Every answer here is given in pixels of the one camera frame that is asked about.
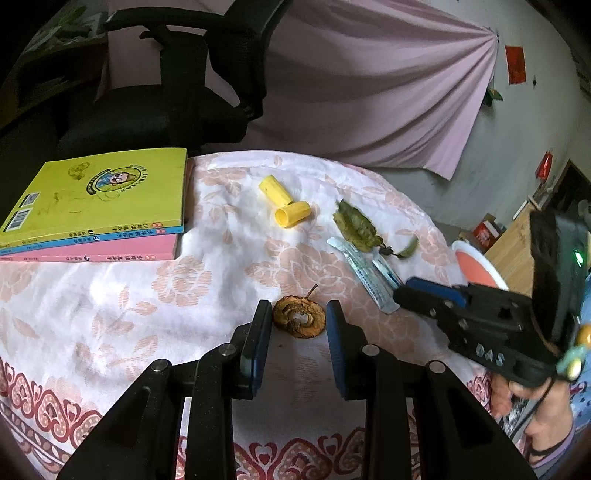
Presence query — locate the short white sachet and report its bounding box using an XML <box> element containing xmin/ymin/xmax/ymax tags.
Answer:
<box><xmin>372</xmin><ymin>256</ymin><xmax>404</xmax><ymax>289</ymax></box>

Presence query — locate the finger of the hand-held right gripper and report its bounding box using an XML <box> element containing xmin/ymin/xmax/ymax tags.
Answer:
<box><xmin>392</xmin><ymin>285</ymin><xmax>451</xmax><ymax>324</ymax></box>
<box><xmin>406</xmin><ymin>276</ymin><xmax>467</xmax><ymax>306</ymax></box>

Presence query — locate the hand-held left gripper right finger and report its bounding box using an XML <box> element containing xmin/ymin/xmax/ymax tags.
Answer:
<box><xmin>325</xmin><ymin>299</ymin><xmax>539</xmax><ymax>480</ymax></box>

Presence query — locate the wooden desk with shelves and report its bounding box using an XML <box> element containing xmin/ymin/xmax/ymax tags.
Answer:
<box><xmin>0</xmin><ymin>0</ymin><xmax>112</xmax><ymax>130</ymax></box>

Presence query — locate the orange bucket with white rim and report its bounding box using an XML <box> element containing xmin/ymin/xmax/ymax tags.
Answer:
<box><xmin>450</xmin><ymin>240</ymin><xmax>511</xmax><ymax>292</ymax></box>

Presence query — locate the red box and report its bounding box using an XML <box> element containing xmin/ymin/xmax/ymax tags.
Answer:
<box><xmin>473</xmin><ymin>220</ymin><xmax>497</xmax><ymax>245</ymax></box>

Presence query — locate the pink hanging cloth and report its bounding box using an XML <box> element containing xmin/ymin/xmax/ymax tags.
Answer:
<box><xmin>106</xmin><ymin>0</ymin><xmax>502</xmax><ymax>181</ymax></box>

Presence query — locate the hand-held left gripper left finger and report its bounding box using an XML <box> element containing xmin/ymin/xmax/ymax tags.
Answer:
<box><xmin>55</xmin><ymin>299</ymin><xmax>274</xmax><ymax>480</ymax></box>

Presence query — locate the person's right hand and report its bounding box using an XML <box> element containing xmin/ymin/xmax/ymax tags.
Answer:
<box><xmin>490</xmin><ymin>374</ymin><xmax>578</xmax><ymax>457</ymax></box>

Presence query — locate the small green leaf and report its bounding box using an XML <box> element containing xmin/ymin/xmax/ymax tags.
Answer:
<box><xmin>381</xmin><ymin>237</ymin><xmax>419</xmax><ymax>260</ymax></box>

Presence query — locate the long silver sachet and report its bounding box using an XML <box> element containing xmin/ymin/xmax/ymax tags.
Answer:
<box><xmin>327</xmin><ymin>236</ymin><xmax>402</xmax><ymax>315</ymax></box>

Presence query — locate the person's right forearm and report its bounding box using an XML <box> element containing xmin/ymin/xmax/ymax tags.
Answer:
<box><xmin>526</xmin><ymin>425</ymin><xmax>583</xmax><ymax>480</ymax></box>

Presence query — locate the wooden cabinet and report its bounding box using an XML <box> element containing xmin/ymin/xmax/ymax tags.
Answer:
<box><xmin>482</xmin><ymin>210</ymin><xmax>539</xmax><ymax>296</ymax></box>

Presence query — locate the black office chair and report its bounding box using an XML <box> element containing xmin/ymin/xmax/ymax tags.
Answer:
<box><xmin>55</xmin><ymin>0</ymin><xmax>296</xmax><ymax>158</ymax></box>

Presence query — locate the brown apple piece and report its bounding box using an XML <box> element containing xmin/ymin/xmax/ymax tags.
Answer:
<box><xmin>271</xmin><ymin>284</ymin><xmax>328</xmax><ymax>340</ymax></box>

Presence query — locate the yellow plastic tube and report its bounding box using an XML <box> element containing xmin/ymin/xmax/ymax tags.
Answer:
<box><xmin>259</xmin><ymin>174</ymin><xmax>294</xmax><ymax>207</ymax></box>
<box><xmin>274</xmin><ymin>200</ymin><xmax>311</xmax><ymax>228</ymax></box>

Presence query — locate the red hanging packet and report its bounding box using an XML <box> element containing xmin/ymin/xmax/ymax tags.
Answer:
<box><xmin>536</xmin><ymin>150</ymin><xmax>555</xmax><ymax>180</ymax></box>

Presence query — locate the dried green leaf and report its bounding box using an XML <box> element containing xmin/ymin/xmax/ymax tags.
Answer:
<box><xmin>333</xmin><ymin>198</ymin><xmax>385</xmax><ymax>254</ymax></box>

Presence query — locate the red paper wall decoration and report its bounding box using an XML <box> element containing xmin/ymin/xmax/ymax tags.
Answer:
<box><xmin>505</xmin><ymin>45</ymin><xmax>527</xmax><ymax>85</ymax></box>

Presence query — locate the stack of books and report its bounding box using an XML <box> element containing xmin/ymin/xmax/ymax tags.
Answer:
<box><xmin>0</xmin><ymin>157</ymin><xmax>195</xmax><ymax>263</ymax></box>

